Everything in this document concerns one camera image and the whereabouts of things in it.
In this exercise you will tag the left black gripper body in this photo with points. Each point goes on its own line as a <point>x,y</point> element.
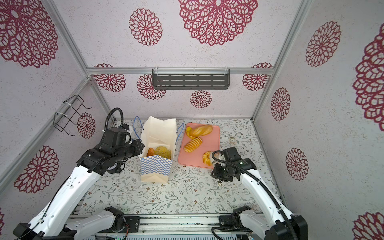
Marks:
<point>133,149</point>

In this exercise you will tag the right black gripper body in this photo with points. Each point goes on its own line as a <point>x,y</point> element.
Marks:
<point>222,172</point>

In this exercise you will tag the blue checkered paper bag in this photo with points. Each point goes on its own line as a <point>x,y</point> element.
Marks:
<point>159,138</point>

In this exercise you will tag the striped twisted bread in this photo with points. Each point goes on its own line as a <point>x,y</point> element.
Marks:
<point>193,144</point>

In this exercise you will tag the long baguette bread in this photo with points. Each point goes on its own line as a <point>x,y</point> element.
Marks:
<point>201,131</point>

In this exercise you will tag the yellow croissant bread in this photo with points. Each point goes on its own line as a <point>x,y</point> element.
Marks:
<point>188,129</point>

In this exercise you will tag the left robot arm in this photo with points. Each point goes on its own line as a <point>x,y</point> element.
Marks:
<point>52,223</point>

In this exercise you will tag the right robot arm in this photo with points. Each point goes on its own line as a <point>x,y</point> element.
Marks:
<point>277,221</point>

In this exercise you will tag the pink plastic tray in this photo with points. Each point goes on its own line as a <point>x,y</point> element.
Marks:
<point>211,142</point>

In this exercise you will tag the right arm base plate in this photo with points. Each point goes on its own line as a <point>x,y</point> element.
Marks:
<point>230,222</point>

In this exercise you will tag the grey wall shelf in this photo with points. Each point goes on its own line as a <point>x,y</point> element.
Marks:
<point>191,79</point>

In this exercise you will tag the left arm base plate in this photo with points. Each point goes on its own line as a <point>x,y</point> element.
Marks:
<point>129,223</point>

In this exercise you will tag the black wire rack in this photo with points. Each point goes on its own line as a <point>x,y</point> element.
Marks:
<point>62,119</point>

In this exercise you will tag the aluminium front rail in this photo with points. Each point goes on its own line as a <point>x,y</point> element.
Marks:
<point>183,223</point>

